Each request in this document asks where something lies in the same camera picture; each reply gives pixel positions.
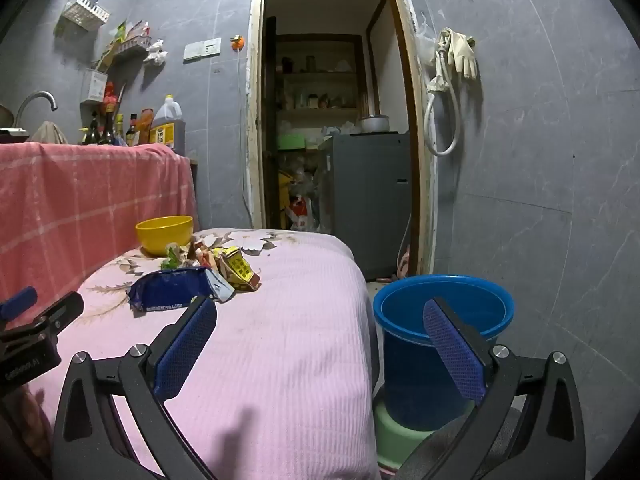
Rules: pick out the grey appliance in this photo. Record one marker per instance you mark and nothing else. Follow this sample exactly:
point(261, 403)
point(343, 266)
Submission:
point(365, 200)

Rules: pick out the green box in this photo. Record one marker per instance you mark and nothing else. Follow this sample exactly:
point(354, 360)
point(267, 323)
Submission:
point(291, 142)

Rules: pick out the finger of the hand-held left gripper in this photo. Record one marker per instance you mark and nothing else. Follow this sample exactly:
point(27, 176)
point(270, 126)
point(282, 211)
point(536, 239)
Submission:
point(20, 299)
point(60, 312)

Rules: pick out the cream rubber gloves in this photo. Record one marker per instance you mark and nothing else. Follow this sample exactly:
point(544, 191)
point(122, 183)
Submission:
point(462, 55)

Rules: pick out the wall rack with packets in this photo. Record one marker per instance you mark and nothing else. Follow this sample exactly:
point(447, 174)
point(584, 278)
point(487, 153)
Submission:
point(130, 45)

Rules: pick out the large cooking oil bottle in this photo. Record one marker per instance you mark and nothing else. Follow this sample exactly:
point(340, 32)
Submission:
point(167, 132)

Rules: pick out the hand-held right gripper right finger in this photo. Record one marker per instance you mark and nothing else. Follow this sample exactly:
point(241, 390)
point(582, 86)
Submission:
point(452, 355)

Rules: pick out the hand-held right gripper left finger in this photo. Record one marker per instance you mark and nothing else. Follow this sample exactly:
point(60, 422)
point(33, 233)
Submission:
point(185, 345)

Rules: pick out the steel cooking pot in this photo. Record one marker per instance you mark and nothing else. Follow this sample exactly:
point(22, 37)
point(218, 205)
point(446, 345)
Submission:
point(6, 117)

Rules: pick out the pink plaid cloth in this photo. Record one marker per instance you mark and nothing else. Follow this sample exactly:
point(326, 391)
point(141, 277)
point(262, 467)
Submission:
point(75, 200)

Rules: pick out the orange wall hook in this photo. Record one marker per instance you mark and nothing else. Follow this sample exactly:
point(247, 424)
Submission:
point(238, 42)

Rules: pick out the wooden shelf unit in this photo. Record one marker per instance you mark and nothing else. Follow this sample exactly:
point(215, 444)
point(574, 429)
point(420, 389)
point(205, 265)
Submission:
point(320, 77)

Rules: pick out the white wall basket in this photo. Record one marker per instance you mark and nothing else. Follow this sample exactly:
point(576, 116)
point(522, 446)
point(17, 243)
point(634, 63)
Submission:
point(85, 10)

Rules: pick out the dark green bottle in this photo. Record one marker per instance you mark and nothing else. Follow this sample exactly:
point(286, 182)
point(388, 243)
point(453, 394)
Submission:
point(90, 132)

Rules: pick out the white wall switch plate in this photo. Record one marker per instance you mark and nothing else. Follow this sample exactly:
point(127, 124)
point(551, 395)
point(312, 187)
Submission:
point(192, 52)

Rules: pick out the orange bottle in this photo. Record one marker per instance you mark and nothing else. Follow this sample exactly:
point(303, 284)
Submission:
point(145, 127)

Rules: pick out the metal faucet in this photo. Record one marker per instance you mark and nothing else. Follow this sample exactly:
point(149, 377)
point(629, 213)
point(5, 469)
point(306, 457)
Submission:
point(37, 95)

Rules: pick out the white wall socket plate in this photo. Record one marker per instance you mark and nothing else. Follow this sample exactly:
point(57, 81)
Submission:
point(212, 47)

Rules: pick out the clear plastic bag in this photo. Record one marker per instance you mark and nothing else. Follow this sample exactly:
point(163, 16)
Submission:
point(426, 40)

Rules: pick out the yellow carton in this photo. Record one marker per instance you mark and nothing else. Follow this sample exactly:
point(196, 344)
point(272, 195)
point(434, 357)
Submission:
point(237, 267)

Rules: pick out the blue plastic bucket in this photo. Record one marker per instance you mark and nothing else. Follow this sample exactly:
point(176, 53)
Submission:
point(405, 360)

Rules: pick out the red white wrapper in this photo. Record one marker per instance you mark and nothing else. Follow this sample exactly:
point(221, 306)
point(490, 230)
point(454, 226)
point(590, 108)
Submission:
point(202, 255)

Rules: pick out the dark sauce bottle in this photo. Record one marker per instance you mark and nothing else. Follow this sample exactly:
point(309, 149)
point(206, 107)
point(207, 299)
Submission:
point(132, 132)

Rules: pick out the tall dark bottle red neck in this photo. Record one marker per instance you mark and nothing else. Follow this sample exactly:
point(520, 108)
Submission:
point(109, 125)

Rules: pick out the wooden door frame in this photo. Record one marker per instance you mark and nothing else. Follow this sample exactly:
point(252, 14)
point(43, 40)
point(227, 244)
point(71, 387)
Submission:
point(256, 110)

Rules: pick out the person's left hand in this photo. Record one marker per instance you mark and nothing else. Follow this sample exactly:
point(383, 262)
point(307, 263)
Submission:
point(35, 425)

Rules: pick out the red white bag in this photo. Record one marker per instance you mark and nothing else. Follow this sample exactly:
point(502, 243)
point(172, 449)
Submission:
point(302, 215)

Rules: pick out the white wall utensil holder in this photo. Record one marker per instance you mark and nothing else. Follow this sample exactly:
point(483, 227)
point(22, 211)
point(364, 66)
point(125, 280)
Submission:
point(94, 87)

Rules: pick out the small metal pot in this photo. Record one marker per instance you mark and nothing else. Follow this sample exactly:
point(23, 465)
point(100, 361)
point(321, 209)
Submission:
point(374, 124)

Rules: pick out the white crumpled cloth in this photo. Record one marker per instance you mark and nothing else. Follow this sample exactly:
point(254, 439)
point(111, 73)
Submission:
point(156, 52)

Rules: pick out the yellow bowl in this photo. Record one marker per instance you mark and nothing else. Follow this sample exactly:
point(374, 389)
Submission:
point(165, 237)

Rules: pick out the blue snack wrapper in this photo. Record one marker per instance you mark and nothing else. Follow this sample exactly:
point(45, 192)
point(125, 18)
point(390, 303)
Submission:
point(165, 287)

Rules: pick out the dark wooden door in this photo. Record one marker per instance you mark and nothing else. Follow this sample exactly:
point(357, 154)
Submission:
point(270, 125)

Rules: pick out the green wrapper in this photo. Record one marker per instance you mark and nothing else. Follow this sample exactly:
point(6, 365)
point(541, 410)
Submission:
point(171, 259)

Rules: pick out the beige rag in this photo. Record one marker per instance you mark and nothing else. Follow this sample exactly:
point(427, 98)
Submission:
point(47, 132)

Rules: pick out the yellow capped bottle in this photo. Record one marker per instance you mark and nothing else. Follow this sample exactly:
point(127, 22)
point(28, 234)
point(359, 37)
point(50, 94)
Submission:
point(120, 130)

